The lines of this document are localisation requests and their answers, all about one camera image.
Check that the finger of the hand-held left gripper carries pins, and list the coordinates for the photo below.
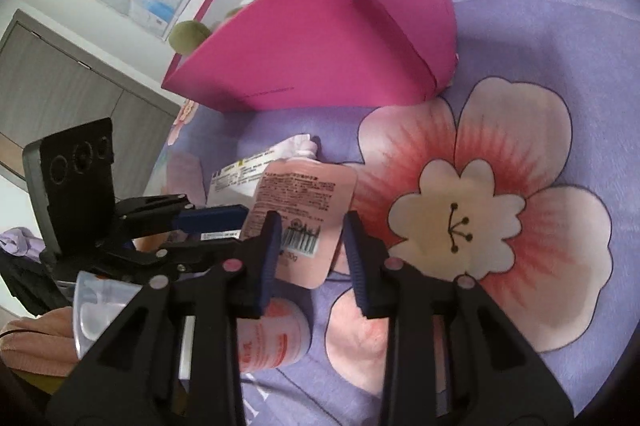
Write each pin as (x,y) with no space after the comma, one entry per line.
(215,216)
(200,251)

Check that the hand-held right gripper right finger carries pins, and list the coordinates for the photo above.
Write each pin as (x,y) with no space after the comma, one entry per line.
(356,256)

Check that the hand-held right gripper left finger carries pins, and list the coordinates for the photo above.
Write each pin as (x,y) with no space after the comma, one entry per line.
(267,256)

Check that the pink spout pouch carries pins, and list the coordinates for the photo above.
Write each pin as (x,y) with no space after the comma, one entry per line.
(305,191)

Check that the green plush toy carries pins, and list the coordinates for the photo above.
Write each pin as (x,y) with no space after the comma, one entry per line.
(187,35)

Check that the pink cardboard box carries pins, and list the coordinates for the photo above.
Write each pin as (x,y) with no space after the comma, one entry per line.
(325,31)

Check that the white labelled pouch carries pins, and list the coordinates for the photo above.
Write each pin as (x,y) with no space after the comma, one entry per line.
(235,173)

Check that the light purple cloth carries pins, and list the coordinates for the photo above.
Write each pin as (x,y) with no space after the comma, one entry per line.
(20,242)

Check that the pink orange-labelled bottle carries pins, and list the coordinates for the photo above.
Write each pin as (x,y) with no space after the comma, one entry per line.
(280,336)

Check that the grey wardrobe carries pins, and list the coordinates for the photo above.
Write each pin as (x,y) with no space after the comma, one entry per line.
(60,81)

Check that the dark clothing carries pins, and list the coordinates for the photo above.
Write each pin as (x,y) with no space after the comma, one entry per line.
(25,286)

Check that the clear plastic package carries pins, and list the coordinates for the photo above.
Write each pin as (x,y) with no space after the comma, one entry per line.
(100,306)

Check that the purple floral blanket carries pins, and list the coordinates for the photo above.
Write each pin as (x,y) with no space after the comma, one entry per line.
(525,31)

